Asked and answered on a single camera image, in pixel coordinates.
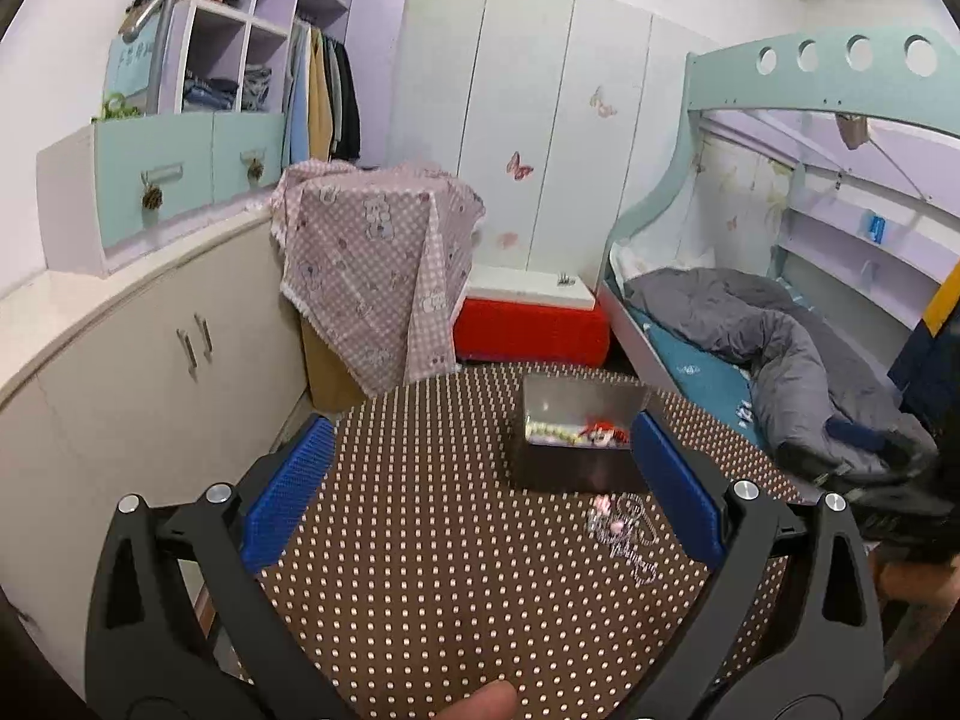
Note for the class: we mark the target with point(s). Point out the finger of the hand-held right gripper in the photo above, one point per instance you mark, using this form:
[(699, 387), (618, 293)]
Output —
[(907, 457), (855, 432)]

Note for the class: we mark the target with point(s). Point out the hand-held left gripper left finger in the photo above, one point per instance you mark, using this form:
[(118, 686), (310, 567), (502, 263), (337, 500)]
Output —
[(289, 495)]

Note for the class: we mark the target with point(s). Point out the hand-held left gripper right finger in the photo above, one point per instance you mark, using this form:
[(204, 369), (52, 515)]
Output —
[(679, 491)]

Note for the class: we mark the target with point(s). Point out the grey metal tin box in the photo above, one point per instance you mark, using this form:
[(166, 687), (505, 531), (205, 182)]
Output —
[(570, 469)]

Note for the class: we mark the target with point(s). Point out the person's right hand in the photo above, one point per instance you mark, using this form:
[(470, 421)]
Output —
[(911, 585)]

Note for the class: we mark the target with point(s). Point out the person's left hand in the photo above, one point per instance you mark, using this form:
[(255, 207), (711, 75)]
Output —
[(480, 701)]

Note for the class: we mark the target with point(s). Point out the grey duvet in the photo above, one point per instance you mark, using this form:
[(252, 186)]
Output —
[(795, 360)]

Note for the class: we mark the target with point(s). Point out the navy and yellow jacket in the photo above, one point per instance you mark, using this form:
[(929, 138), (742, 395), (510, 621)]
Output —
[(930, 352)]

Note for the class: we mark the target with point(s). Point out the teal bed sheet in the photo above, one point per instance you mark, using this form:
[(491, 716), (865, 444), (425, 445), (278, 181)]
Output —
[(705, 382)]

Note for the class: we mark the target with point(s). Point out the tan box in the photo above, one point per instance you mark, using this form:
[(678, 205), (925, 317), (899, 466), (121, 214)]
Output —
[(330, 367)]

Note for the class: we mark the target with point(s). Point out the brown polka-dot tablecloth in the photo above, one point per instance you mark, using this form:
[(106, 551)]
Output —
[(450, 540)]

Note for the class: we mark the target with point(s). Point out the beige low cabinet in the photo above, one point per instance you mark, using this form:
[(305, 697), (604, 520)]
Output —
[(135, 360)]

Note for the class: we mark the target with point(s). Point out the small blue box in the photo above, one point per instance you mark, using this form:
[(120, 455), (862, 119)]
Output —
[(876, 227)]

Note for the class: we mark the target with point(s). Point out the red storage bench white lid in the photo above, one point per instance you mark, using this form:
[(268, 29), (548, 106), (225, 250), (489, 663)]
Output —
[(532, 334)]

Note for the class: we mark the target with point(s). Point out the white pillow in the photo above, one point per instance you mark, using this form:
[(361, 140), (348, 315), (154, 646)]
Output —
[(630, 266)]

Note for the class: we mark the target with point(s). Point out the pink bear-print cloth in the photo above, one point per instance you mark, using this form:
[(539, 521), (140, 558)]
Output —
[(375, 262)]

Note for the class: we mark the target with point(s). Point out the grey metal strut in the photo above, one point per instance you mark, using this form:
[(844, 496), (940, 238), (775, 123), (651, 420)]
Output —
[(900, 169)]

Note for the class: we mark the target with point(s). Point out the brown hanging cloth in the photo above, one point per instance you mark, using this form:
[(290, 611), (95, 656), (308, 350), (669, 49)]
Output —
[(853, 131)]

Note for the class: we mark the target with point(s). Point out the faint pink sticker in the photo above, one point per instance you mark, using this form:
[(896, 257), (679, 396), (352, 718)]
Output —
[(508, 240)]

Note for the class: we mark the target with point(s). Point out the pine cone pendant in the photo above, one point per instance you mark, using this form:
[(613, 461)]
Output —
[(255, 170), (154, 199)]

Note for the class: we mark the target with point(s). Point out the teal drawer cabinet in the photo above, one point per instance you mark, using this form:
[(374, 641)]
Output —
[(180, 165)]

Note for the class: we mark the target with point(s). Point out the pink butterfly sticker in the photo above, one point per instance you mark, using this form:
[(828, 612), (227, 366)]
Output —
[(519, 166)]

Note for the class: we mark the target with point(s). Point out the light blue hanging garment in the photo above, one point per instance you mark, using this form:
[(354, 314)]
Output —
[(298, 105)]

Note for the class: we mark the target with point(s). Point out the yellow hanging garment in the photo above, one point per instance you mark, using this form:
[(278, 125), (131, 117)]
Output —
[(319, 105)]

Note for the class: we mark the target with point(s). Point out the dark hanging coat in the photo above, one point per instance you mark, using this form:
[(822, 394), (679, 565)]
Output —
[(346, 105)]

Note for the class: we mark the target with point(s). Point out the beige butterfly sticker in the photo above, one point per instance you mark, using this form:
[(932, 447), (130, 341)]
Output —
[(602, 102)]

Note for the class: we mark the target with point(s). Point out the folded blue jeans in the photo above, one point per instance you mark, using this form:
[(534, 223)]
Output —
[(210, 94)]

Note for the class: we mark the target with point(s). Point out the folded grey clothes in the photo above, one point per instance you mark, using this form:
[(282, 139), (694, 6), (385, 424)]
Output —
[(256, 86)]

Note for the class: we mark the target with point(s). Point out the green plant decoration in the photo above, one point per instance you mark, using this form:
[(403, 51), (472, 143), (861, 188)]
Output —
[(116, 109)]

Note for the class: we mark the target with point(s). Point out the white wardrobe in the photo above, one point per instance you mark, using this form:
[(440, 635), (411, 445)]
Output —
[(540, 75)]

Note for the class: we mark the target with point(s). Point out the curved metal railing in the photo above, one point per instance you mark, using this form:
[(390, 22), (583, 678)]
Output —
[(161, 7)]

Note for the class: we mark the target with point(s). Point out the purple bedside wall shelf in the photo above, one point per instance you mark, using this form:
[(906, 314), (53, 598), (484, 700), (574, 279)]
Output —
[(847, 255)]

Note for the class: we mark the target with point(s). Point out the teal bunk bed frame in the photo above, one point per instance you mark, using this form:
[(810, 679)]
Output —
[(810, 79)]

